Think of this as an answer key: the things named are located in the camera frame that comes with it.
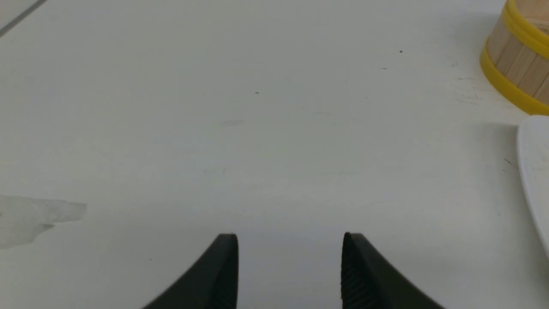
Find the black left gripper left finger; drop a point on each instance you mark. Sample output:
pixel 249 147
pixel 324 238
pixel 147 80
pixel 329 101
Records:
pixel 210 283

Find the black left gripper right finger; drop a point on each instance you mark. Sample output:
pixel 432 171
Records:
pixel 369 281

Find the white rectangular plate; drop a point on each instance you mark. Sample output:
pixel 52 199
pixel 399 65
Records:
pixel 532 148

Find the clear tape patch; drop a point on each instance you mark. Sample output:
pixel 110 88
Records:
pixel 22 219

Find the bamboo steamer basket yellow rim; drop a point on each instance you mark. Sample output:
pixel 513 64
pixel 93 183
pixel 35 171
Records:
pixel 515 58

